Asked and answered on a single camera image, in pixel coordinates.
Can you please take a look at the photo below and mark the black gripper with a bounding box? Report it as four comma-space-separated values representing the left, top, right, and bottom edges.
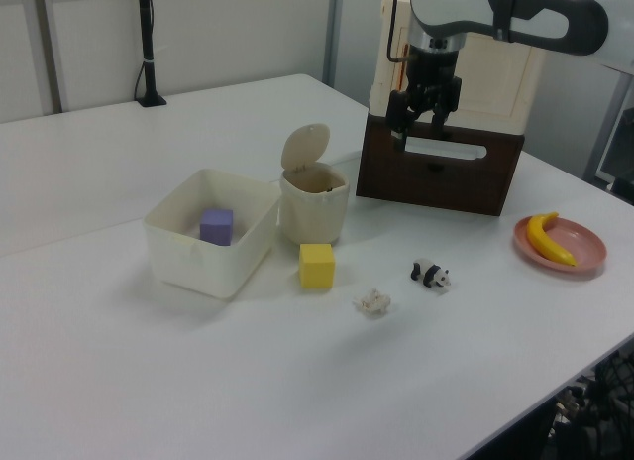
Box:
386, 46, 464, 152

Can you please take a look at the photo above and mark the small cream lidded trash can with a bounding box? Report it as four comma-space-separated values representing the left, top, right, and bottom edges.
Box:
278, 123, 351, 247

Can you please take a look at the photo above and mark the cream open plastic bin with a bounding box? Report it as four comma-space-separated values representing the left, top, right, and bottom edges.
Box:
143, 168, 280, 299

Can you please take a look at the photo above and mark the dark brown wooden box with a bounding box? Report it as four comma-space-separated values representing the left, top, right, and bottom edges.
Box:
355, 111, 526, 217

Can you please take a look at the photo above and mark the panda toy figure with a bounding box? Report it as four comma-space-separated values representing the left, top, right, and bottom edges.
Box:
409, 258, 453, 290

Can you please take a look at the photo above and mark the yellow banana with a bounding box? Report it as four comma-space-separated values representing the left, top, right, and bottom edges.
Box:
525, 211, 579, 268

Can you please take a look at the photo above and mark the yellow foam cube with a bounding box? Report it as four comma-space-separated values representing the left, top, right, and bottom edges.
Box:
298, 243, 337, 289

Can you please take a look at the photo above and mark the crumpled paper scrap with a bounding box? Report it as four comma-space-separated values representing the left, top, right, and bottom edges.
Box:
352, 288, 392, 316

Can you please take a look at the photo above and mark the pink plate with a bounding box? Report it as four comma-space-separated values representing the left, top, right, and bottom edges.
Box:
512, 215, 608, 279

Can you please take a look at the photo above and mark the purple foam cube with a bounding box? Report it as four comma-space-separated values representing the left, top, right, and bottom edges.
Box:
199, 208, 235, 247

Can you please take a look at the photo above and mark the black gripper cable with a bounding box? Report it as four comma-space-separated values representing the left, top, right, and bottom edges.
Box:
386, 0, 415, 64

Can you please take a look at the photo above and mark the grey metal frame post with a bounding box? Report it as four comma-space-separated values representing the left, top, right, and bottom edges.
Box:
582, 62, 634, 184

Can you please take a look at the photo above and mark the black camera stand pole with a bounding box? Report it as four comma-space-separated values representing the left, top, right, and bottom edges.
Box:
136, 0, 167, 108

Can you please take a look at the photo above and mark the thin black stand cable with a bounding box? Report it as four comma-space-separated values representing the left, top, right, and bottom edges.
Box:
133, 57, 148, 102

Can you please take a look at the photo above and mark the black wire clutter under table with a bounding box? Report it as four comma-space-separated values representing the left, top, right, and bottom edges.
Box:
544, 348, 634, 460

